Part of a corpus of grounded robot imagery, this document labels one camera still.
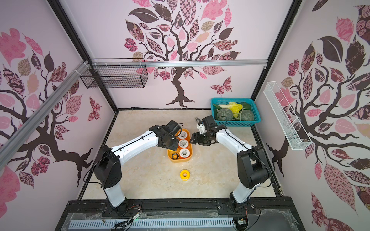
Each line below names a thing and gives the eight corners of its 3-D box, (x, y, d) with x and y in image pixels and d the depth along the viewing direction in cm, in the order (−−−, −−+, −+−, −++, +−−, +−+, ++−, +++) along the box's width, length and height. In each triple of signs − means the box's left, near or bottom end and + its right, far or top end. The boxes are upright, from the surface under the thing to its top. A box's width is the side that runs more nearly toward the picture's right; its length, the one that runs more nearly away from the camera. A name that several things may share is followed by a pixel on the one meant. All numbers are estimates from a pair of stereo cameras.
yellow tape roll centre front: (179, 181, 85) (179, 179, 83) (180, 171, 89) (180, 169, 87) (190, 181, 85) (190, 179, 83) (190, 171, 89) (190, 169, 87)
